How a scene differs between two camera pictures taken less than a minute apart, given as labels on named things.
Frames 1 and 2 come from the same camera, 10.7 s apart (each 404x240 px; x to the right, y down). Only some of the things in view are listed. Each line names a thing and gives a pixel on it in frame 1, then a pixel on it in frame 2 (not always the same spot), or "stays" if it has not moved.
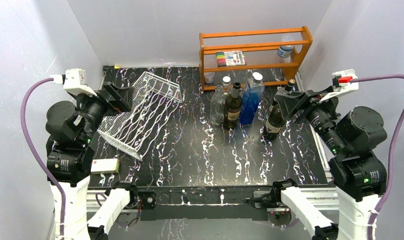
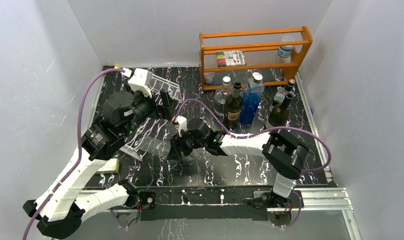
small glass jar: (208, 77) stays
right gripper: (288, 103) -> (177, 146)
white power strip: (102, 166) stays
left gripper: (122, 100) -> (166, 111)
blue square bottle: (252, 99) stays
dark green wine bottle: (233, 107) stays
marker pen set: (230, 58) stays
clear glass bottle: (216, 106) -> (155, 147)
